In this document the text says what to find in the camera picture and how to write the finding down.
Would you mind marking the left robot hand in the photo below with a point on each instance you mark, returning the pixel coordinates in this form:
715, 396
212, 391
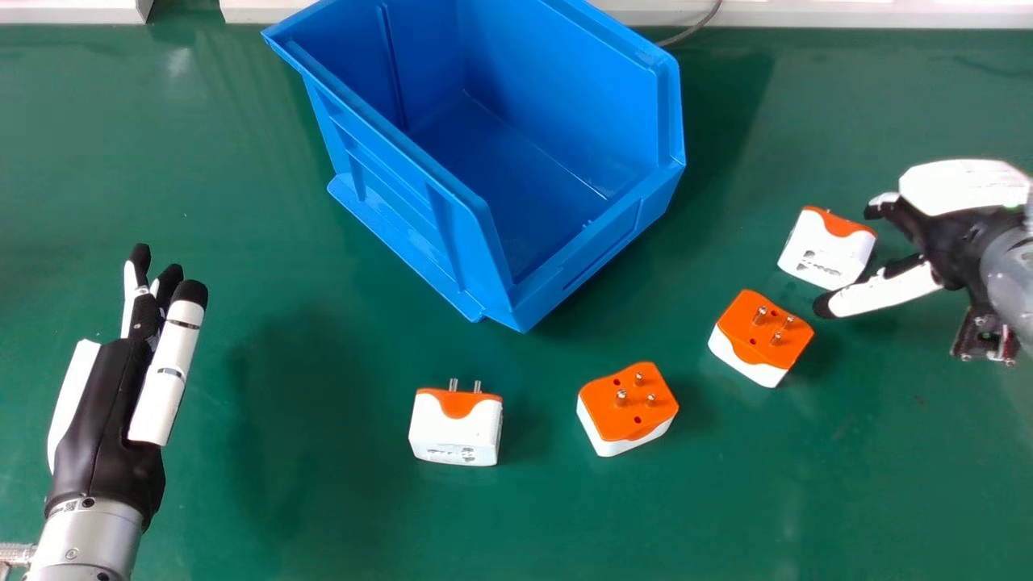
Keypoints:
109, 420

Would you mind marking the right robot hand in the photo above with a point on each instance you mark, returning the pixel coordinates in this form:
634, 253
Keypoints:
944, 234

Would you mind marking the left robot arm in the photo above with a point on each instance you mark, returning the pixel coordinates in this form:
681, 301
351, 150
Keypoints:
81, 541

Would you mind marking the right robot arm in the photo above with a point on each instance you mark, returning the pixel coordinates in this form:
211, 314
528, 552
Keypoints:
1005, 290

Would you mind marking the white-and-orange plug adapter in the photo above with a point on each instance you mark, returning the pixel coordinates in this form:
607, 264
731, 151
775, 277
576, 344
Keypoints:
823, 250
625, 407
759, 339
456, 424

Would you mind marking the blue plastic bin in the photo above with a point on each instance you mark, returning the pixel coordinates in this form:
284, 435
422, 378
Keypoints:
500, 153

